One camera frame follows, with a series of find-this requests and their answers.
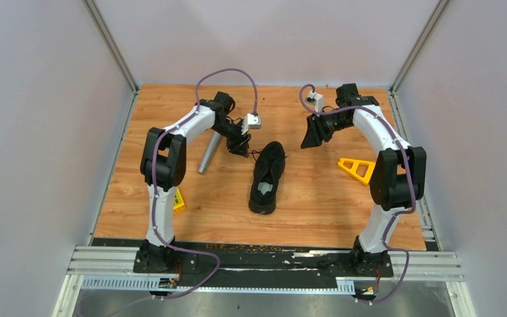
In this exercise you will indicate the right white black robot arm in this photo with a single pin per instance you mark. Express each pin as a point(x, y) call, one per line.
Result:
point(397, 181)

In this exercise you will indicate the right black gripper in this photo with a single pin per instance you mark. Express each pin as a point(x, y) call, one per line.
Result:
point(315, 135)

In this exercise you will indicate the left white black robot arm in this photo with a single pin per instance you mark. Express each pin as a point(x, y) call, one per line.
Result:
point(163, 165)

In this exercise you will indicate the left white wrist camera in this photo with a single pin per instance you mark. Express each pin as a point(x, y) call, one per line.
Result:
point(250, 121)

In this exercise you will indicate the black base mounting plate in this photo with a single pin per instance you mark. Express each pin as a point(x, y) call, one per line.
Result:
point(248, 266)

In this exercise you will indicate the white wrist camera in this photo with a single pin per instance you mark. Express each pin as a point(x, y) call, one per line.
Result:
point(250, 121)
point(316, 100)

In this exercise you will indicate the yellow triangular toy piece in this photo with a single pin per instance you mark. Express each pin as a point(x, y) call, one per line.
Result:
point(360, 170)

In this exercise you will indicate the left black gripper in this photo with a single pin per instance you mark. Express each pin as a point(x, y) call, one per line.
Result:
point(239, 144)

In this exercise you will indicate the aluminium frame rail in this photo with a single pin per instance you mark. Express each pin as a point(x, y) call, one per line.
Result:
point(106, 268)

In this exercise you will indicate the silver microphone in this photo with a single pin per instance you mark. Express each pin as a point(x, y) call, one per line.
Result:
point(209, 153)

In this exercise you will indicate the black sneaker shoe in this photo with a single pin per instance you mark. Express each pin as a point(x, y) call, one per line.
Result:
point(266, 177)

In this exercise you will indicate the colourful toy block stack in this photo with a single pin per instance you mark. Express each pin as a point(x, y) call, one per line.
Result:
point(179, 203)

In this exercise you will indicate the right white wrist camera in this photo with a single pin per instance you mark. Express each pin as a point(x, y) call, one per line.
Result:
point(316, 100)

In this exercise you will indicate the black shoelace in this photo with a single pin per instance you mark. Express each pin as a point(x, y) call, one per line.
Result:
point(255, 154)

